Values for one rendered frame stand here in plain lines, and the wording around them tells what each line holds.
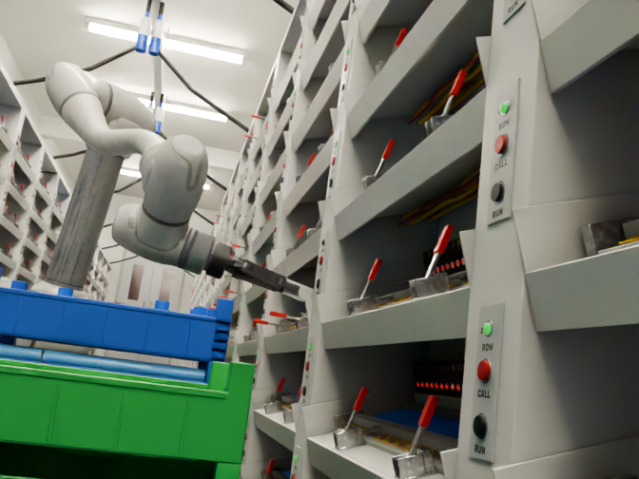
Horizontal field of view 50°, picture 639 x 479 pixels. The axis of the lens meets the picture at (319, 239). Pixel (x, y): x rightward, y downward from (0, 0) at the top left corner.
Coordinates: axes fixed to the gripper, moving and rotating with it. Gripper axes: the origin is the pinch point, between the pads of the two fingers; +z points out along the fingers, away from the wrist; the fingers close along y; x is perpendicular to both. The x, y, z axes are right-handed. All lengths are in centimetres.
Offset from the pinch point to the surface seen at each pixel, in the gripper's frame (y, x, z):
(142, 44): 227, -138, -96
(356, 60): -31, -40, -9
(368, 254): -30.5, -5.7, 5.2
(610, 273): -110, 11, 1
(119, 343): -60, 24, -28
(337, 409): -30.6, 21.7, 8.6
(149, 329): -60, 21, -25
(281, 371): 39.7, 15.2, 9.5
